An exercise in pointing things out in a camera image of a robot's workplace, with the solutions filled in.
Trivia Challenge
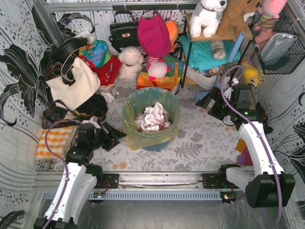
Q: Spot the yellow plastic trash bag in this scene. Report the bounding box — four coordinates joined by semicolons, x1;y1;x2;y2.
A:
122;87;182;151

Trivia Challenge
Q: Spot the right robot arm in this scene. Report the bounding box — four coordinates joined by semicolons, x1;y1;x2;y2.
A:
196;84;295;208

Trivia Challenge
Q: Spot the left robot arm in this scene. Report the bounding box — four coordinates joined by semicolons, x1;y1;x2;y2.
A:
33;121;126;229

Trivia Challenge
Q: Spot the teal plastic trash bin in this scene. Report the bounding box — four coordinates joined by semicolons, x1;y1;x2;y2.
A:
123;87;182;153

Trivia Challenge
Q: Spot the crumpled white paper trash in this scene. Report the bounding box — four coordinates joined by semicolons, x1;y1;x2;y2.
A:
135;102;172;132

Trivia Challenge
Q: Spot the rainbow striped bag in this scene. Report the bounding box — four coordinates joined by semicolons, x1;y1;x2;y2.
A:
136;55;185;91

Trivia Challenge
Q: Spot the cream canvas tote bag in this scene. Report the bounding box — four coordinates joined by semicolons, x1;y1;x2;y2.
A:
46;57;101;110

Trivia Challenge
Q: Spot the colourful printed bag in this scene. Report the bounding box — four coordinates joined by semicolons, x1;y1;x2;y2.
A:
78;40;112;68

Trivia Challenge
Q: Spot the magenta fuzzy bag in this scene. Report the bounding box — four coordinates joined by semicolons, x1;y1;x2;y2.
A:
137;13;172;58

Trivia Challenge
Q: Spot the yellow plush duck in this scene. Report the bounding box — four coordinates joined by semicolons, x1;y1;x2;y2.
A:
241;59;259;86

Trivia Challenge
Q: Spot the orange checkered cloth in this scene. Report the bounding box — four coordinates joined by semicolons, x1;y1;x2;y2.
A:
36;126;77;160

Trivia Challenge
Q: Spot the brown patterned handbag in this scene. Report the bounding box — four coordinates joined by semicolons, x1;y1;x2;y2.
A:
41;98;108;129

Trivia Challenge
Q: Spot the teal folded cloth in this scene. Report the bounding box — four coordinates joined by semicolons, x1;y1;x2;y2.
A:
188;41;234;71

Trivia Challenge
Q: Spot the purple orange sock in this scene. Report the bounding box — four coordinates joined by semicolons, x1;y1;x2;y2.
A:
235;139;253;166

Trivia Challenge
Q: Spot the red cloth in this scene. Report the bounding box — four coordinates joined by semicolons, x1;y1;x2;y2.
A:
84;56;122;86

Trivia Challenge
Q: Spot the pink plush pig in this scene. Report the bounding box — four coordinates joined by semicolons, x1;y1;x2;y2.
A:
146;55;171;81

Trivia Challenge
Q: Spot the black metal shelf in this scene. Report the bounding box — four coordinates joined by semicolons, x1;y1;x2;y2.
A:
180;13;253;88

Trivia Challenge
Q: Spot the cream plush sheep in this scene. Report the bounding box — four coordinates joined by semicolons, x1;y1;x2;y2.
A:
118;46;144;80

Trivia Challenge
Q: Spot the silver foil pouch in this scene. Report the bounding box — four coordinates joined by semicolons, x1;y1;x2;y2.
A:
261;33;297;62

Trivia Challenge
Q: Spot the brown plush bear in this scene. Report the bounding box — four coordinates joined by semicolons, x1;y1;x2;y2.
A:
216;0;262;36

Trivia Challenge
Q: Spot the white plush dog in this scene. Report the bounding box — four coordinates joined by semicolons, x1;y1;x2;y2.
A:
190;0;227;38

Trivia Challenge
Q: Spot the orange plush toy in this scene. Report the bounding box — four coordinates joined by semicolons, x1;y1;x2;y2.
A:
165;21;178;52

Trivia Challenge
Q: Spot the black leather handbag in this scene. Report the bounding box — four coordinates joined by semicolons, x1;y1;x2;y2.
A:
109;10;140;53

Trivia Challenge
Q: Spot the pink plush toy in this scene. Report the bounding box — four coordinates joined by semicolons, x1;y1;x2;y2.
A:
257;0;287;23

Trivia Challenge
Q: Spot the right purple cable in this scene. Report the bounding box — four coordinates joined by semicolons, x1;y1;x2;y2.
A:
220;65;285;226

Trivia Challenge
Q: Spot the purple cable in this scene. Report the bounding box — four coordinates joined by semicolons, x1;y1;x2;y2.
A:
42;118;84;227
220;65;285;226

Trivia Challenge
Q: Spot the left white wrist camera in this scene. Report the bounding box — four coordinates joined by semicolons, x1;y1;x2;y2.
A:
82;116;101;129

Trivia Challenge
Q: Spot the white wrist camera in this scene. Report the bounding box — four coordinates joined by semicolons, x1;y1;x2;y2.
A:
82;116;101;129
228;77;239;87

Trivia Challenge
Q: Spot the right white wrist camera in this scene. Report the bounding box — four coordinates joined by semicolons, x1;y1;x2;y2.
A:
228;77;239;87

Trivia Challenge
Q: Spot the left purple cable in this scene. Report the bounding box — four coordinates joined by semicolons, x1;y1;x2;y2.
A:
42;118;84;227

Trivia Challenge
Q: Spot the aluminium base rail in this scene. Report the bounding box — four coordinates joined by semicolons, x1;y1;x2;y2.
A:
35;170;290;191

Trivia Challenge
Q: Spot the black wire basket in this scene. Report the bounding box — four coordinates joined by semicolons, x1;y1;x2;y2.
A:
249;11;305;74

